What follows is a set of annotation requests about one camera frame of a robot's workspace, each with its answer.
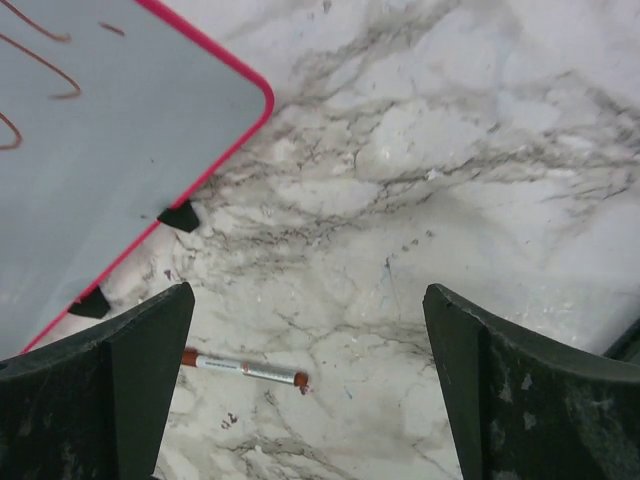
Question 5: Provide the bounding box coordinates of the whiteboard marker pen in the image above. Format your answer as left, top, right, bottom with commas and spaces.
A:
181, 349, 309, 388

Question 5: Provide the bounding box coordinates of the pink framed whiteboard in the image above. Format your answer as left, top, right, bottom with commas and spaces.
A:
1, 1, 275, 357

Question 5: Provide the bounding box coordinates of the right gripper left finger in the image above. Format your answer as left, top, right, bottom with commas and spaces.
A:
1, 282, 195, 479

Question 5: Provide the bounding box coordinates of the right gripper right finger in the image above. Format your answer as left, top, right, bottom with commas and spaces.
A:
423, 284, 639, 479

